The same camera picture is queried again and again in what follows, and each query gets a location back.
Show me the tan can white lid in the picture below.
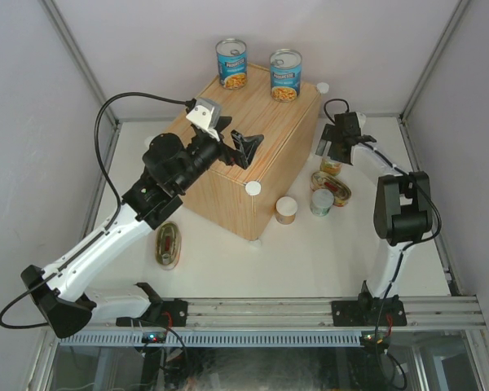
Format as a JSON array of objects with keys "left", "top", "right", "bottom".
[{"left": 275, "top": 196, "right": 298, "bottom": 225}]

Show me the green can white lid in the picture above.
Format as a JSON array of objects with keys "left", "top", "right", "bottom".
[{"left": 310, "top": 189, "right": 335, "bottom": 217}]

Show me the right black cable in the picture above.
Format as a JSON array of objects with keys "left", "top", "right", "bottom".
[{"left": 322, "top": 97, "right": 441, "bottom": 339}]

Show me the grey slotted cable duct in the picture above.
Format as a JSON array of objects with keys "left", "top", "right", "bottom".
[{"left": 59, "top": 330, "right": 362, "bottom": 348}]

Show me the left black cable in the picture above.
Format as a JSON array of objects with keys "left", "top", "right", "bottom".
[{"left": 0, "top": 92, "right": 196, "bottom": 329}]

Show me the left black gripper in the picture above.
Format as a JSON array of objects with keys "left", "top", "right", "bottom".
[{"left": 174, "top": 116, "right": 262, "bottom": 194}]

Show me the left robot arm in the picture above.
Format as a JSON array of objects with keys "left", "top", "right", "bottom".
[{"left": 20, "top": 116, "right": 264, "bottom": 339}]

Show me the oval red sardine tin right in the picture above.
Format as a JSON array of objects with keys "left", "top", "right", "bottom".
[{"left": 310, "top": 171, "right": 352, "bottom": 207}]

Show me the oval sardine tin left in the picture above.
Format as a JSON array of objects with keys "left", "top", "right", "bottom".
[{"left": 155, "top": 222, "right": 182, "bottom": 270}]

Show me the black cable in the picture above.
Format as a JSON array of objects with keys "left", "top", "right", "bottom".
[
  {"left": 0, "top": 92, "right": 196, "bottom": 329},
  {"left": 322, "top": 97, "right": 441, "bottom": 339}
]

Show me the blue soup can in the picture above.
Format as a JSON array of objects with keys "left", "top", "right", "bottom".
[
  {"left": 215, "top": 38, "right": 248, "bottom": 90},
  {"left": 270, "top": 49, "right": 302, "bottom": 103}
]

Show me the wooden cube counter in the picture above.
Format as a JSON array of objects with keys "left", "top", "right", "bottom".
[{"left": 146, "top": 63, "right": 331, "bottom": 249}]

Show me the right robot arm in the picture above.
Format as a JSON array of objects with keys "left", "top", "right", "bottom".
[{"left": 316, "top": 112, "right": 434, "bottom": 325}]

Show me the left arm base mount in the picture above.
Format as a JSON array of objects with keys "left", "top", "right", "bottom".
[{"left": 116, "top": 283, "right": 188, "bottom": 328}]

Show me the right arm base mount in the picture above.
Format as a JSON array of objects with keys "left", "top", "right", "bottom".
[{"left": 331, "top": 281, "right": 408, "bottom": 327}]

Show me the yellow can white lid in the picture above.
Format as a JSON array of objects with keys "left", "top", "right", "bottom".
[{"left": 319, "top": 156, "right": 342, "bottom": 176}]

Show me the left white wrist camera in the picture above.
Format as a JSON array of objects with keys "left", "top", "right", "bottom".
[{"left": 186, "top": 98, "right": 222, "bottom": 141}]

